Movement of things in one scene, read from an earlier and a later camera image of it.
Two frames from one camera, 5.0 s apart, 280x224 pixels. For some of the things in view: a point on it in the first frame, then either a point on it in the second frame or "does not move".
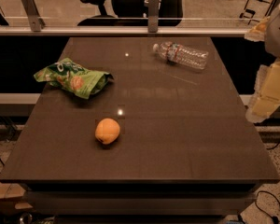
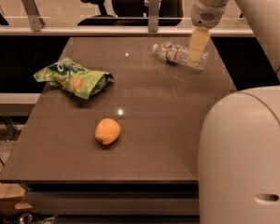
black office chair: [129, 7] does not move
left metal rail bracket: [32, 10] does not move
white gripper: [278, 35] to [205, 16]
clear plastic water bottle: [178, 54] does not move
